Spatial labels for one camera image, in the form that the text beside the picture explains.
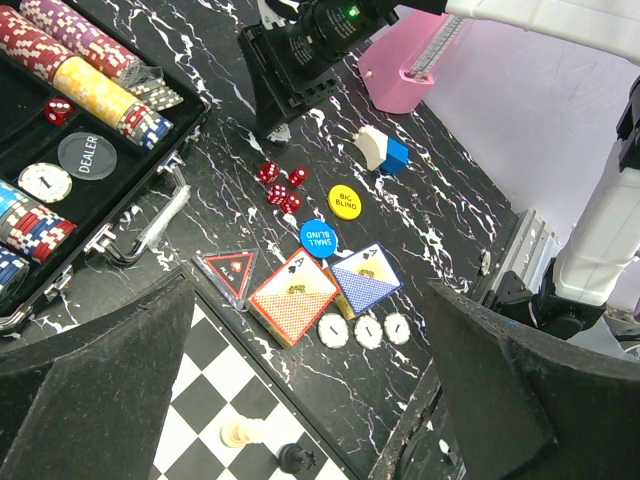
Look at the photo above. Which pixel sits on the red die in case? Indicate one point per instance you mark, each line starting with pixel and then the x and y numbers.
pixel 57 110

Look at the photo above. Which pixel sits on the red playing card deck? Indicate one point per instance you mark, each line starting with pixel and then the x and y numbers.
pixel 288 303

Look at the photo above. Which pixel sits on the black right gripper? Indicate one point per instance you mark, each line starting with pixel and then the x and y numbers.
pixel 301 40

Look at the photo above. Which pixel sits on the black white chess board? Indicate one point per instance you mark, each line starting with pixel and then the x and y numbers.
pixel 231 369

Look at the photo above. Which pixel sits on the light blue chip column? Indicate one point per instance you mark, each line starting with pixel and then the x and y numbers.
pixel 14 270

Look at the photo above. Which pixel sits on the blue small blind button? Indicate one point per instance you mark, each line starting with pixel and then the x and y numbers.
pixel 318 239

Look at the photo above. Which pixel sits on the red yellow chip column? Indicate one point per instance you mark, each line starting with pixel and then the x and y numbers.
pixel 68 73

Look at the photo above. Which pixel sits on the white single chip in case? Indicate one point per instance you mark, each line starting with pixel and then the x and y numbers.
pixel 46 182

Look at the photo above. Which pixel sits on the yellow big blind button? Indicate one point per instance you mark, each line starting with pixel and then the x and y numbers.
pixel 344 202

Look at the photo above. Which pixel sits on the grey dealer button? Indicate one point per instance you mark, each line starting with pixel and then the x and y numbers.
pixel 87 156

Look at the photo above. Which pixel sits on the black chess piece right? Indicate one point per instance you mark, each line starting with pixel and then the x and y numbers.
pixel 293 458

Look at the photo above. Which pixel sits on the black poker set case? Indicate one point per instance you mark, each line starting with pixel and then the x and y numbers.
pixel 86 120

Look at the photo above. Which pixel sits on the grey white chip stack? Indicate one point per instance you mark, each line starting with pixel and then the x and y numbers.
pixel 280 135

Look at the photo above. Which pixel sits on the white and blue block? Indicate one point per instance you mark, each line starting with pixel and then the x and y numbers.
pixel 381 152

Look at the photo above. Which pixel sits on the blue playing card deck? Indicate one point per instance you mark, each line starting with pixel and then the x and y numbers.
pixel 364 279

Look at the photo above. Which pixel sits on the pink metronome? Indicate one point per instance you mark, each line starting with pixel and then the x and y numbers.
pixel 399 68

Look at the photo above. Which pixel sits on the aluminium rail frame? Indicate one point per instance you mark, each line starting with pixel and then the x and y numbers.
pixel 516 269

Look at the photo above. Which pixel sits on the white chess king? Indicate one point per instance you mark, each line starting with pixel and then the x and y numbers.
pixel 241 431

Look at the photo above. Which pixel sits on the green blue chip column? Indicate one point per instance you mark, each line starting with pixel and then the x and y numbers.
pixel 30 228

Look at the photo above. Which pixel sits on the purple red chip column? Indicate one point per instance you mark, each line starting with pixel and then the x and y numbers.
pixel 104 53

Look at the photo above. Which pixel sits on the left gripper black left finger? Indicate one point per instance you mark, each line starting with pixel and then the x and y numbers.
pixel 90 403

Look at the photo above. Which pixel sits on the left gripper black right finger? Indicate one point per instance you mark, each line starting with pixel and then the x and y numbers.
pixel 526 405

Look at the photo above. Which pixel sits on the triangular all-in marker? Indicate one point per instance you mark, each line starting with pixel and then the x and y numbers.
pixel 230 272

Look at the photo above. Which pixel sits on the white loose poker chip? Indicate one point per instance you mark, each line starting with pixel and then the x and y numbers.
pixel 397 328
pixel 368 332
pixel 333 331

